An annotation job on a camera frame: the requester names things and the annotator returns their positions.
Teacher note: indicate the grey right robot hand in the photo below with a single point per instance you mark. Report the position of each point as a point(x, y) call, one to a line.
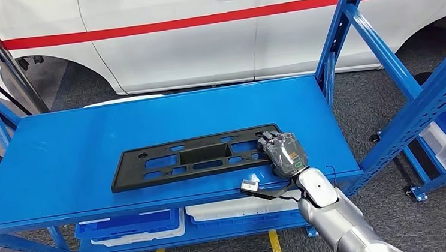
point(287, 156)

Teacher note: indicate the white flat panel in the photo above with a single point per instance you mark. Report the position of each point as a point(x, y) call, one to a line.
point(125, 101)

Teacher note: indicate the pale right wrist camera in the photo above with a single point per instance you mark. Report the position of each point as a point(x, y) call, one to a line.
point(250, 186)

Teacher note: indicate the white car red stripe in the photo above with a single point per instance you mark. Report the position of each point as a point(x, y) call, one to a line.
point(181, 52)

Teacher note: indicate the blue steel shelf rack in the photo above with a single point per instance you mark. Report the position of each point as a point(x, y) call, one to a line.
point(89, 143)

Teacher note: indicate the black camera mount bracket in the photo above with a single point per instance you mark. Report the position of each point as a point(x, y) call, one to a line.
point(268, 195)

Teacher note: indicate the black plastic panel part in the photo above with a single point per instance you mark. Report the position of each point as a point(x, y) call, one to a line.
point(129, 174)

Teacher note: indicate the blue wheeled shelf rack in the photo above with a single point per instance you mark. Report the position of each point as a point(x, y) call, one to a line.
point(419, 194)

